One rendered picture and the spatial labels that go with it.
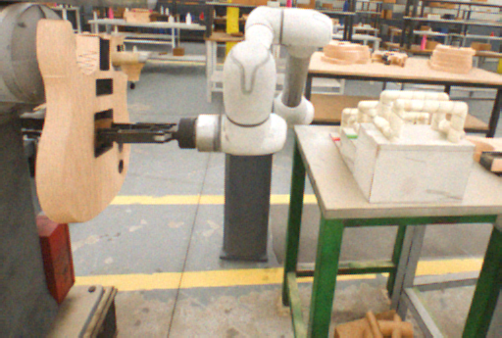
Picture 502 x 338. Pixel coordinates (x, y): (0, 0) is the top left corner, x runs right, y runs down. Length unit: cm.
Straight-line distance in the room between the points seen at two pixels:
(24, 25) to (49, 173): 37
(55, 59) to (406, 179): 82
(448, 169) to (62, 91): 90
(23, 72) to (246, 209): 127
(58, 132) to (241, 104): 33
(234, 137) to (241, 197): 111
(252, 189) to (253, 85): 120
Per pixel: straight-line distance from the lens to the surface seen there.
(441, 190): 98
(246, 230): 195
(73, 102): 72
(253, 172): 174
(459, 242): 255
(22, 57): 94
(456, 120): 93
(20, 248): 134
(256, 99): 65
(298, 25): 118
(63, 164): 71
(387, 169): 88
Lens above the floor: 142
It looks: 16 degrees down
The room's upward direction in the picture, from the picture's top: 5 degrees clockwise
